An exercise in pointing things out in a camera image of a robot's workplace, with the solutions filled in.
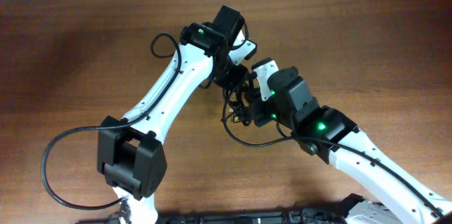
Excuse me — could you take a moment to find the black cable bundle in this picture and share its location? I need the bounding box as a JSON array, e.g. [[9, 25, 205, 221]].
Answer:
[[221, 75, 257, 126]]

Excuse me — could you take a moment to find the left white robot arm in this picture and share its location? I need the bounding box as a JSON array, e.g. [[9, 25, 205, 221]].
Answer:
[[97, 6, 256, 223]]

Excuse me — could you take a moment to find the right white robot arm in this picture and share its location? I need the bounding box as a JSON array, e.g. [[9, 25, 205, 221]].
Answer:
[[249, 64, 451, 223]]

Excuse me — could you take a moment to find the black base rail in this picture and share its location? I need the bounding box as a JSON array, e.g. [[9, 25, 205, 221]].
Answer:
[[76, 209, 347, 224]]

